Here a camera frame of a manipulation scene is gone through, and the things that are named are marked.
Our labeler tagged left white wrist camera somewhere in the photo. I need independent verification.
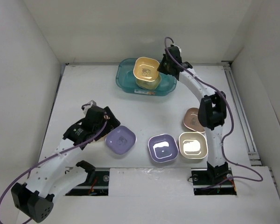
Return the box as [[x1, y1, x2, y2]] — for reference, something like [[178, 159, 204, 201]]
[[81, 100, 97, 111]]

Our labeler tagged dark purple plate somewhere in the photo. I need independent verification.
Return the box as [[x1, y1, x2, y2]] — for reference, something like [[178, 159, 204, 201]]
[[147, 133, 179, 163]]

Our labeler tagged brown plate with panda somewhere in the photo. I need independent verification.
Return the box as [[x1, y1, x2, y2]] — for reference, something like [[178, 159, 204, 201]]
[[183, 107, 205, 133]]

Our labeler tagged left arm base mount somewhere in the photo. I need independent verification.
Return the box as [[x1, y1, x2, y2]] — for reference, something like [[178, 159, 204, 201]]
[[65, 168, 110, 196]]

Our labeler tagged beige plate front right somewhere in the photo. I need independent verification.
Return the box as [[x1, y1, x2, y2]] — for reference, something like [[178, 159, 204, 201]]
[[178, 132, 208, 160]]

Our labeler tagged yellow plate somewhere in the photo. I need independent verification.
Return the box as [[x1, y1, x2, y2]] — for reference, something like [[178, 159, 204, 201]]
[[133, 57, 160, 82]]

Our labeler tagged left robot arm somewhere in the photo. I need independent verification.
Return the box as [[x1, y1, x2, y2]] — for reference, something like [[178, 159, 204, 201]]
[[11, 103, 120, 223]]

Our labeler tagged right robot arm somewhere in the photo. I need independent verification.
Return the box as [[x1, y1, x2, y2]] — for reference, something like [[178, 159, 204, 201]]
[[157, 44, 228, 185]]

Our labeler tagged light purple plate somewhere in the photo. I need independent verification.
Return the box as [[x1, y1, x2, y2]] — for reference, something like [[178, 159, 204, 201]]
[[105, 126, 137, 155]]

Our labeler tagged teal plastic bin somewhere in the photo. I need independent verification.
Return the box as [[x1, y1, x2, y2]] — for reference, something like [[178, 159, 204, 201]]
[[116, 58, 177, 96]]

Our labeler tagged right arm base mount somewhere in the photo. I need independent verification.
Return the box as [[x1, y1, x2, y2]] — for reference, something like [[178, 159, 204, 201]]
[[187, 169, 237, 196]]

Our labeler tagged green plate with panda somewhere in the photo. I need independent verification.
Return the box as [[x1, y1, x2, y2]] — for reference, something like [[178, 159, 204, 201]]
[[136, 75, 161, 90]]

